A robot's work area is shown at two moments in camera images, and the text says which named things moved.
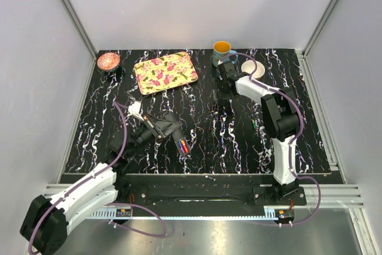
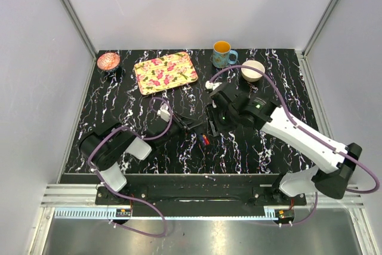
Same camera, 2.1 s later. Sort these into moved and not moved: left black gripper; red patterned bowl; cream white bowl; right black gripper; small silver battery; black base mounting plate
Moved: left black gripper; right black gripper
Not moved: cream white bowl; black base mounting plate; red patterned bowl; small silver battery
